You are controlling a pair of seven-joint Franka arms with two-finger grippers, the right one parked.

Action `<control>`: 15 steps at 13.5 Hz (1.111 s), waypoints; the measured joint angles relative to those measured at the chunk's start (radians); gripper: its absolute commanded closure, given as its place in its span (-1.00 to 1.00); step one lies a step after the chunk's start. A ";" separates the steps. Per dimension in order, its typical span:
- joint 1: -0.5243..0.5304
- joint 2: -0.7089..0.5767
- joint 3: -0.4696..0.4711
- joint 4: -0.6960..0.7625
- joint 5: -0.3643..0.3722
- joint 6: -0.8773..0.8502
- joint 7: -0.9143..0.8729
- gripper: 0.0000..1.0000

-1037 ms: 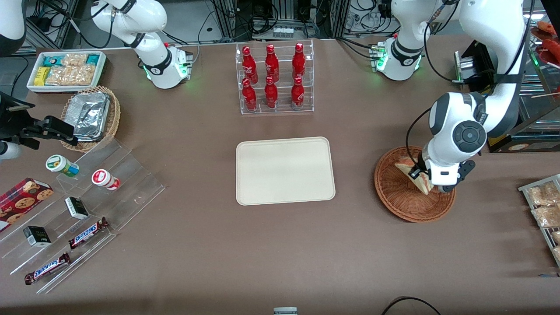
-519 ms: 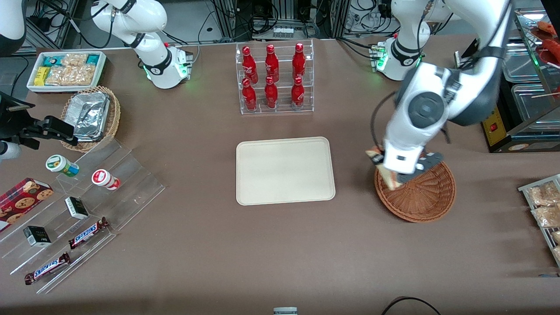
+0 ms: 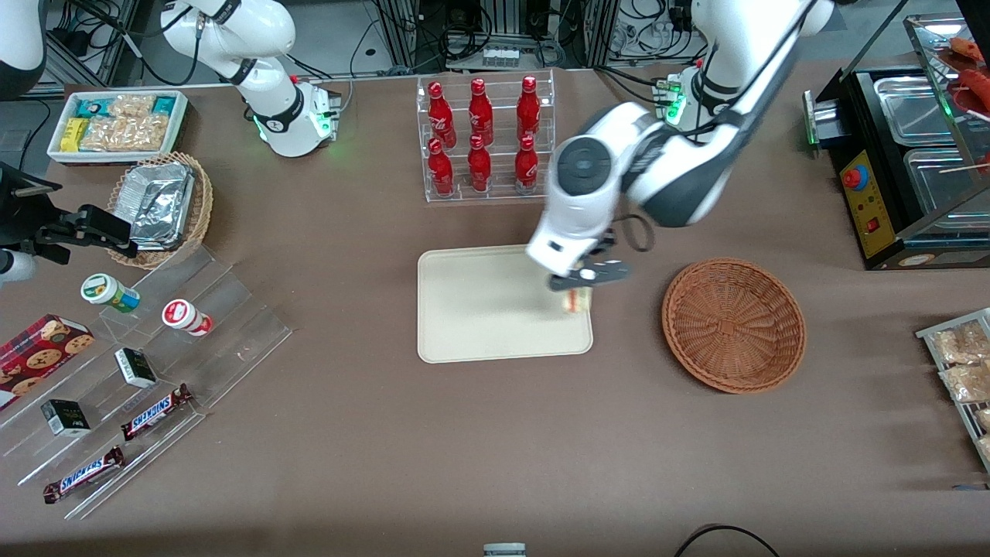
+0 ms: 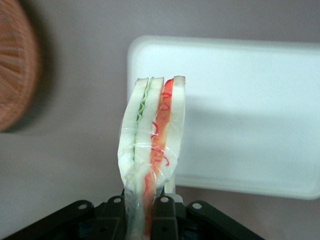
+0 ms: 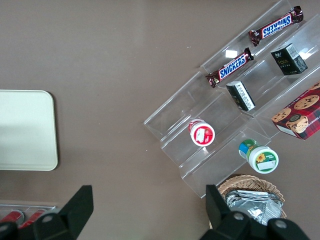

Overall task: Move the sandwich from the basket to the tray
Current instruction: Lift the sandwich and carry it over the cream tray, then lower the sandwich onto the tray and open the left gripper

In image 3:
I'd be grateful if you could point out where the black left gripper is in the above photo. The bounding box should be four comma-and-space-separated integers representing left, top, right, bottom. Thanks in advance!
550, 229, 633, 293

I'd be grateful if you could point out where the silver foil containers stack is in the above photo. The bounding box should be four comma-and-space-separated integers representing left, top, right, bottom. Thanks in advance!
126, 162, 196, 251

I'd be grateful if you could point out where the red lid white cup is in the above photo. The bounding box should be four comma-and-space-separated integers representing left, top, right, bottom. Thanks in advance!
161, 299, 214, 337

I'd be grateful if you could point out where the clear acrylic bottle rack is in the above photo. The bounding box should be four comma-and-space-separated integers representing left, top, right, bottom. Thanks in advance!
416, 70, 556, 203

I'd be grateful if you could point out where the black glass food warmer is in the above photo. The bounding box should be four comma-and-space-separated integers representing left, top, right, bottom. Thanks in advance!
804, 14, 990, 272

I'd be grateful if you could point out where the light woven wicker basket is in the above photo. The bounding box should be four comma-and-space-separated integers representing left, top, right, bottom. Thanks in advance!
107, 151, 215, 271

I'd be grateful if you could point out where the white plastic snack bin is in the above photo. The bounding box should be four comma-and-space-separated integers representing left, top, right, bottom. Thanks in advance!
46, 90, 189, 166

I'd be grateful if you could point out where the tray of wrapped snacks right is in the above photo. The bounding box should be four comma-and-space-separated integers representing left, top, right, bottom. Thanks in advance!
917, 308, 990, 474

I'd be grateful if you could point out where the beige plastic serving tray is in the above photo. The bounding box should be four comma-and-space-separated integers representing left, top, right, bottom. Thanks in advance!
418, 245, 594, 364

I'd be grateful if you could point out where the small black box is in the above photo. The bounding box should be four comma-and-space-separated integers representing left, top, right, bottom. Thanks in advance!
114, 347, 159, 389
40, 398, 92, 439

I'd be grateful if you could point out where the red cookie box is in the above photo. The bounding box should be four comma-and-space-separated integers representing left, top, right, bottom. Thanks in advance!
0, 313, 96, 412

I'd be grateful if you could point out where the round brown wicker basket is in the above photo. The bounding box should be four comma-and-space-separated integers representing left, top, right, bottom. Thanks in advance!
662, 258, 807, 395

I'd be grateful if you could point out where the black table cable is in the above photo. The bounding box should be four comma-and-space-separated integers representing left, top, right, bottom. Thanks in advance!
672, 525, 782, 557

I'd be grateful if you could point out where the green lid white cup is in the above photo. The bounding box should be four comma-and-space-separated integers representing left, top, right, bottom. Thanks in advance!
80, 273, 142, 313

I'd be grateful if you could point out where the clear acrylic stepped display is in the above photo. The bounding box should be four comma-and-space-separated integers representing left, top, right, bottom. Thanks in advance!
0, 245, 294, 521

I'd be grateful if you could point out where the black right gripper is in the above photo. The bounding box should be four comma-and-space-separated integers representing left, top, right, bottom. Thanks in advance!
0, 162, 140, 265

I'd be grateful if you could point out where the brown snickers bar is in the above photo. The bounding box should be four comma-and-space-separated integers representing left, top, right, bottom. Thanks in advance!
121, 383, 193, 442
43, 446, 126, 505

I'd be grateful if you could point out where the stainless steel warmer pan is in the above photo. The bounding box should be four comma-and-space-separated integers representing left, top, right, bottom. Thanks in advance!
903, 147, 990, 234
873, 74, 961, 149

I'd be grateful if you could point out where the red cola bottle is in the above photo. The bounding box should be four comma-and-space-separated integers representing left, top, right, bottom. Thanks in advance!
467, 135, 493, 193
515, 136, 540, 193
428, 138, 456, 197
517, 76, 541, 141
469, 78, 494, 145
428, 81, 457, 148

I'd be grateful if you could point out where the clear bagged cracker snack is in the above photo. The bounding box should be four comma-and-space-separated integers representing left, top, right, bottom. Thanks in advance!
80, 115, 169, 152
108, 94, 156, 119

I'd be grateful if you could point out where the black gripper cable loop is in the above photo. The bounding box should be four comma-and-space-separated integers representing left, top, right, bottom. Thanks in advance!
616, 214, 657, 254

